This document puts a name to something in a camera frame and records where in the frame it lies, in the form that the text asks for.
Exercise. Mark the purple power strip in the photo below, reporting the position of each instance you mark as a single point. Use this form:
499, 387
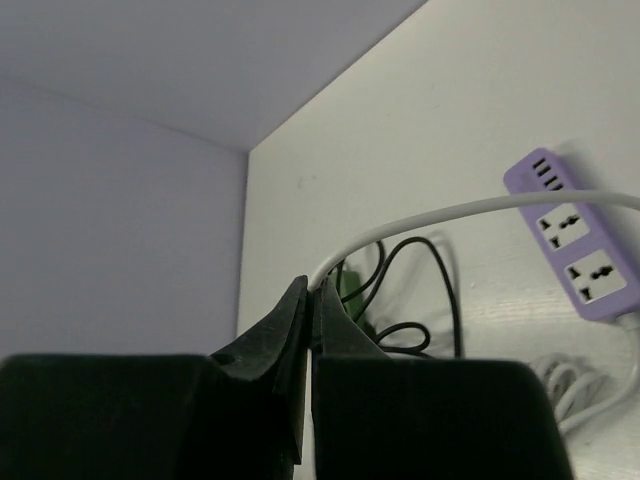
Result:
600, 278

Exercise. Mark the green power strip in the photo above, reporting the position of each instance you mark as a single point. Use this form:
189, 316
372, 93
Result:
351, 289

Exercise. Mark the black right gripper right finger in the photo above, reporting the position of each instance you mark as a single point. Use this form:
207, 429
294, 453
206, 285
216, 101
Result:
333, 332

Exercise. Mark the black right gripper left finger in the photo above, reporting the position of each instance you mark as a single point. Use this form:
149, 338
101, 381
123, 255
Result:
265, 376

